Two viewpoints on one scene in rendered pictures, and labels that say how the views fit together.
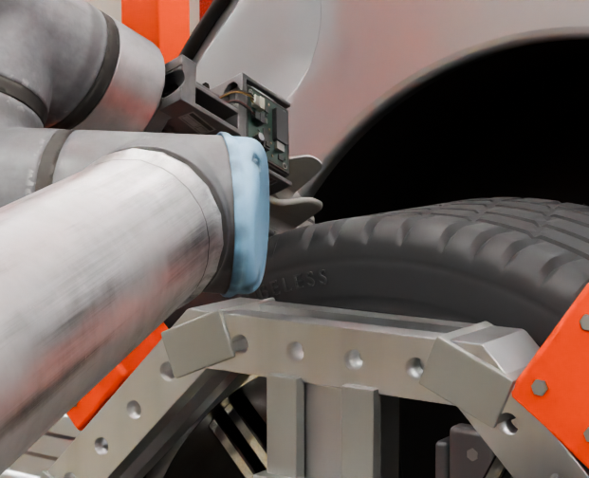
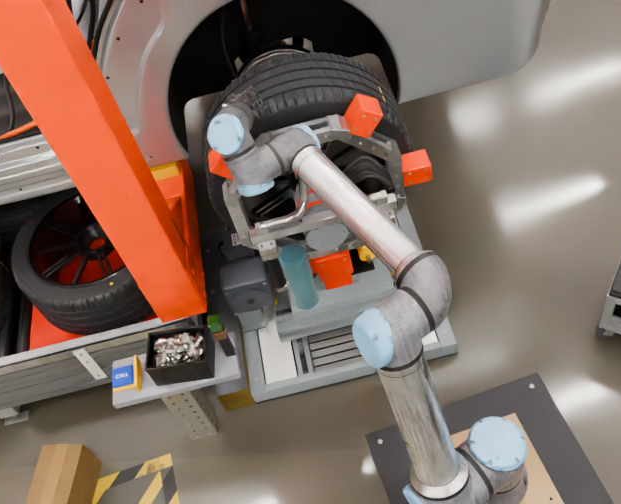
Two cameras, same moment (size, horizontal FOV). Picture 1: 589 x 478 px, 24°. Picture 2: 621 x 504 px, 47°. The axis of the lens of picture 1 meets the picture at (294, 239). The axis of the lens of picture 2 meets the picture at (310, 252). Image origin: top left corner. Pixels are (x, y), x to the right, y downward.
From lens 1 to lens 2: 151 cm
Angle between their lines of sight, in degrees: 52
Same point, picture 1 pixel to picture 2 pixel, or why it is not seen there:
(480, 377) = (342, 133)
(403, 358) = (323, 136)
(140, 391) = not seen: hidden behind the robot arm
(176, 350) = not seen: hidden behind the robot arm
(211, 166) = (309, 139)
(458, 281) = (313, 108)
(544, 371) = (355, 127)
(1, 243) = (363, 200)
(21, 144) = (269, 157)
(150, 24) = not seen: outside the picture
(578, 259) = (331, 88)
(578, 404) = (363, 129)
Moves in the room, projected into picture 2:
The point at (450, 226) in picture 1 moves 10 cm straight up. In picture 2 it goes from (305, 96) to (298, 67)
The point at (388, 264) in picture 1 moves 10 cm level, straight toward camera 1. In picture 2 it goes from (294, 110) to (317, 126)
